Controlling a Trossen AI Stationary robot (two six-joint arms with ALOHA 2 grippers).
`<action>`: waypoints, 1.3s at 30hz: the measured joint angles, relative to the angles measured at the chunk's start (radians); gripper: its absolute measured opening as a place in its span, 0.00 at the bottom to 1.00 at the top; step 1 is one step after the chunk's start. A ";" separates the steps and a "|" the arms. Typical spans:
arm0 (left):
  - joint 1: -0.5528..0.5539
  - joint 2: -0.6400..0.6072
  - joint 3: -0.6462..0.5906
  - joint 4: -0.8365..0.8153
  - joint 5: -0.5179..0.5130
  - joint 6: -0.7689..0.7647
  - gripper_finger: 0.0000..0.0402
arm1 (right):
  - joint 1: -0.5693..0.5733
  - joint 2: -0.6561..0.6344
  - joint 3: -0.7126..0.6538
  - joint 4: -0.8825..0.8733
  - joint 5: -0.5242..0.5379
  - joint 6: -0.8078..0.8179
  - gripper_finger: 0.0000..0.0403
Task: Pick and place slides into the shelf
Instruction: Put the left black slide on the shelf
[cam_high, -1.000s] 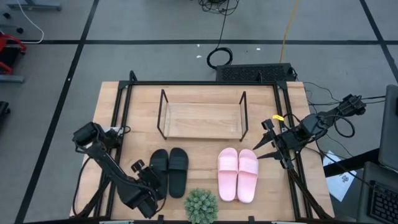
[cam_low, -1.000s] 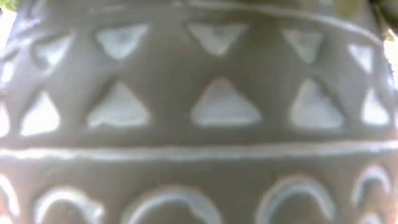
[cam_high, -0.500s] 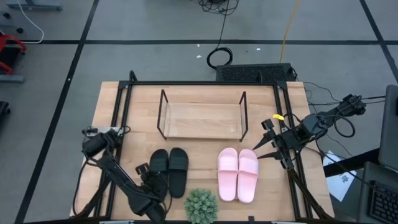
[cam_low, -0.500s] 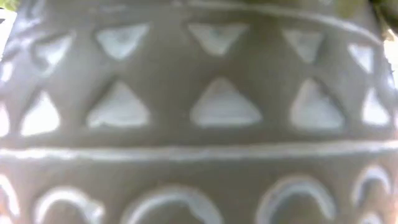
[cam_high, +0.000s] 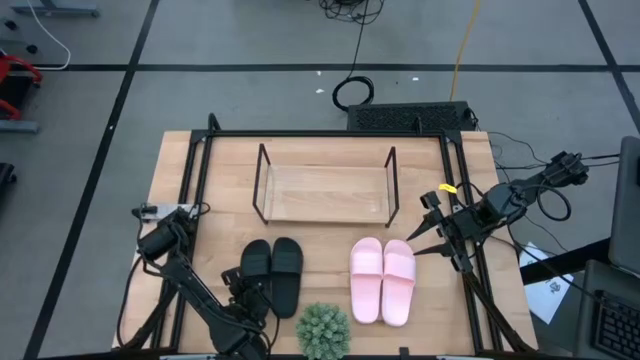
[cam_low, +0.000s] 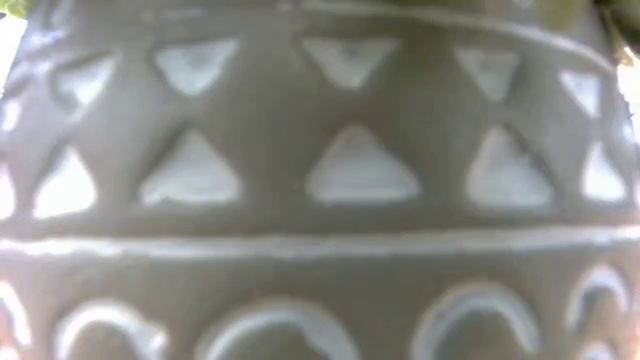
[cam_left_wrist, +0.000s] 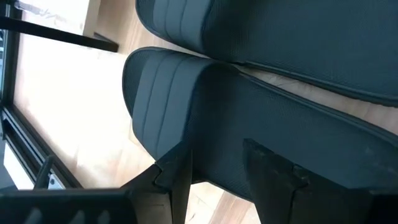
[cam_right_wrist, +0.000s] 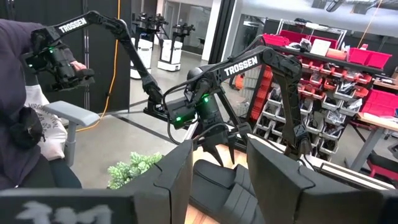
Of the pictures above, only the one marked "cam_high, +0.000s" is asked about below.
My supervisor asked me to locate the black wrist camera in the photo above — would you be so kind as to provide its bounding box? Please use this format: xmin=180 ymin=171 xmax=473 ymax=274
xmin=221 ymin=266 xmax=245 ymax=288
xmin=420 ymin=190 xmax=443 ymax=214

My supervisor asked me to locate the tangled black cable bundle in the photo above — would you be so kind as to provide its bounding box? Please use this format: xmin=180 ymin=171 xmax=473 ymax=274
xmin=317 ymin=0 xmax=386 ymax=26

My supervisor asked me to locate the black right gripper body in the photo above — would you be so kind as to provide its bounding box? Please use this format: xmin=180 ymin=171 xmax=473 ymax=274
xmin=438 ymin=206 xmax=489 ymax=274

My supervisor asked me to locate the grey stand base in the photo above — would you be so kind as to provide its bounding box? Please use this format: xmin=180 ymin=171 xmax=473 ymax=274
xmin=9 ymin=0 xmax=101 ymax=19

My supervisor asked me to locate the black slide sandal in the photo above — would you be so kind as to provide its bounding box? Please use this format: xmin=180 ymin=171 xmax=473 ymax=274
xmin=269 ymin=236 xmax=305 ymax=320
xmin=240 ymin=238 xmax=273 ymax=301

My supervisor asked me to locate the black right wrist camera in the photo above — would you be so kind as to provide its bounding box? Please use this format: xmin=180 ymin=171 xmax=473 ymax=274
xmin=420 ymin=190 xmax=443 ymax=214

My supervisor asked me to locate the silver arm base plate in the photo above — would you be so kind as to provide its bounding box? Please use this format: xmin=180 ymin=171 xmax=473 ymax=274
xmin=141 ymin=202 xmax=197 ymax=222

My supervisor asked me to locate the black perforated computer case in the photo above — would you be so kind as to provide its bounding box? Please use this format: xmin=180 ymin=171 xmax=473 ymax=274
xmin=346 ymin=100 xmax=476 ymax=133

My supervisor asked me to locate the pink slide sandal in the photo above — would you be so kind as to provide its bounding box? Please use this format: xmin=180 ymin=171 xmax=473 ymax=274
xmin=348 ymin=236 xmax=385 ymax=325
xmin=380 ymin=239 xmax=418 ymax=328

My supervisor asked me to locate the white cable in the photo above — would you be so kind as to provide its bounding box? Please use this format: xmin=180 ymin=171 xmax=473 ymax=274
xmin=24 ymin=0 xmax=72 ymax=72

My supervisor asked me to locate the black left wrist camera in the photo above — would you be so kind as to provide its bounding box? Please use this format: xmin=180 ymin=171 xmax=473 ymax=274
xmin=221 ymin=266 xmax=245 ymax=288

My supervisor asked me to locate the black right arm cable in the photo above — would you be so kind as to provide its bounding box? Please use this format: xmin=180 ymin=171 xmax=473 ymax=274
xmin=519 ymin=183 xmax=573 ymax=223

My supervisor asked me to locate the black metal rig frame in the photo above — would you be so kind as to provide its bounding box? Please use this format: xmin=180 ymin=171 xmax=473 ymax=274
xmin=117 ymin=112 xmax=539 ymax=359

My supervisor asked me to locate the wooden shelf with black frame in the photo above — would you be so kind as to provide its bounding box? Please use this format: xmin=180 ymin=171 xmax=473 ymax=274
xmin=251 ymin=142 xmax=402 ymax=229

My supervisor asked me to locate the coiled black cable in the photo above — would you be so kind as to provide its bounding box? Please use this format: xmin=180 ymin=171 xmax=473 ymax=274
xmin=331 ymin=0 xmax=376 ymax=113

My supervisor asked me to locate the grey laptop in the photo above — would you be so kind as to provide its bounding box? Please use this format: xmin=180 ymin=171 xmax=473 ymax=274
xmin=607 ymin=135 xmax=640 ymax=279

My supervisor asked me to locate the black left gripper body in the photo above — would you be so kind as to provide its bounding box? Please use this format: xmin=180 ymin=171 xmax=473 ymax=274
xmin=233 ymin=277 xmax=274 ymax=322

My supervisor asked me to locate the black keyboard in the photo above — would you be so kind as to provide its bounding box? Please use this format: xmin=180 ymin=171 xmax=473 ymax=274
xmin=591 ymin=290 xmax=640 ymax=360

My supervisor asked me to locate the grey patterned ceramic pot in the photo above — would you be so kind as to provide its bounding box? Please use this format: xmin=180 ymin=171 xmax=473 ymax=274
xmin=294 ymin=301 xmax=353 ymax=360

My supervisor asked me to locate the white paper sheet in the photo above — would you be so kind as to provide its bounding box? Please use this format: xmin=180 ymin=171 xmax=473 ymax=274
xmin=518 ymin=242 xmax=575 ymax=326

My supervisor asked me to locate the yellow cable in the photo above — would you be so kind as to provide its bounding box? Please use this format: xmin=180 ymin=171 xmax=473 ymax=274
xmin=449 ymin=0 xmax=483 ymax=102

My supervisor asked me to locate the red metal frame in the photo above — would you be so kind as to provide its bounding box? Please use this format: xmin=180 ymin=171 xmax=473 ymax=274
xmin=0 ymin=48 xmax=44 ymax=122

